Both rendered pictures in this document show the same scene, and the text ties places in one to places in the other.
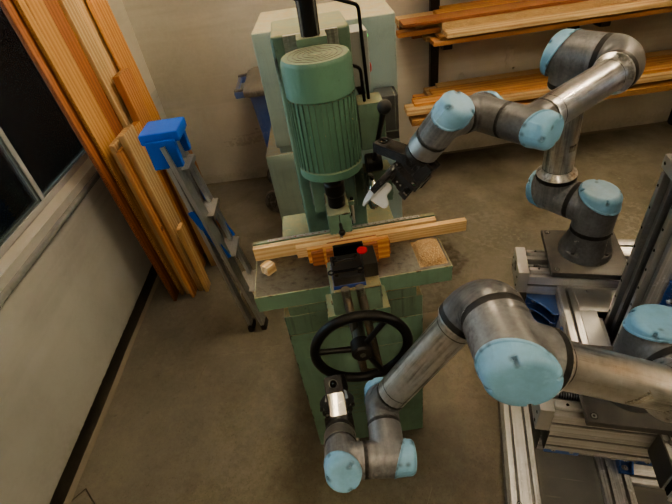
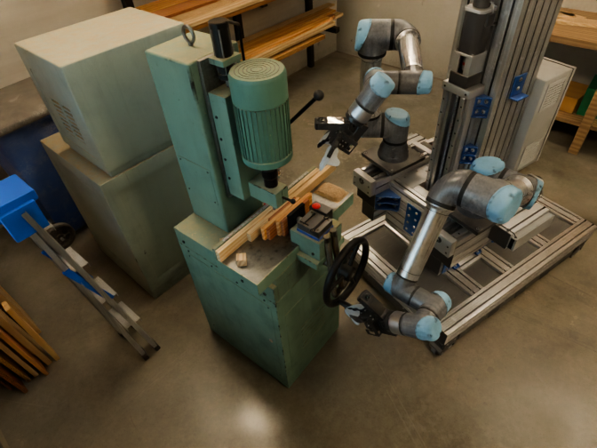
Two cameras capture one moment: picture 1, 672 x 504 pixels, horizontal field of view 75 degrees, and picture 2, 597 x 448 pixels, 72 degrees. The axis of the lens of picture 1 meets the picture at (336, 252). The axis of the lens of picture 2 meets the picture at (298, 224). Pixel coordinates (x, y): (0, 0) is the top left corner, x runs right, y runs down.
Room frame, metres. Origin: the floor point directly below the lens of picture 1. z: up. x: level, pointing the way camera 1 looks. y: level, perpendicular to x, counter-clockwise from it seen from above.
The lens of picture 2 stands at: (0.25, 0.82, 2.01)
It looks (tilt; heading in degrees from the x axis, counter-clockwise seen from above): 43 degrees down; 312
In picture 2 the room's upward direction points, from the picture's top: 4 degrees counter-clockwise
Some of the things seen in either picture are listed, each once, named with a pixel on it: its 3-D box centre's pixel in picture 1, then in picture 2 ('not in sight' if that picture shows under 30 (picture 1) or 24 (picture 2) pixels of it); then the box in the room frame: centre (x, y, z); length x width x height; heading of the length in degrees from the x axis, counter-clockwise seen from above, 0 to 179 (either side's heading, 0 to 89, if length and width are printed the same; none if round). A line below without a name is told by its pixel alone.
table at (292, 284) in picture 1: (352, 276); (298, 233); (1.01, -0.04, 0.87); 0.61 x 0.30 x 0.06; 90
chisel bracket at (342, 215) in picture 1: (338, 213); (268, 191); (1.14, -0.03, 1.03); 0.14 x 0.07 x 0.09; 0
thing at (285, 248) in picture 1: (345, 238); (273, 211); (1.14, -0.04, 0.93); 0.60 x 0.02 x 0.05; 90
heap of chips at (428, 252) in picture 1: (428, 249); (331, 189); (1.03, -0.28, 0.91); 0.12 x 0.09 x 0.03; 0
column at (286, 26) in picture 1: (323, 138); (211, 140); (1.41, -0.02, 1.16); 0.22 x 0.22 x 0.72; 0
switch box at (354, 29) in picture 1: (357, 55); not in sight; (1.44, -0.16, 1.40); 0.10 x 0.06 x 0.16; 0
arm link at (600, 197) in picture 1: (594, 206); (394, 124); (1.02, -0.78, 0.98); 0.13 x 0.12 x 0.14; 32
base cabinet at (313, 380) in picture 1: (354, 331); (267, 289); (1.24, -0.02, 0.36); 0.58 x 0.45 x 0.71; 0
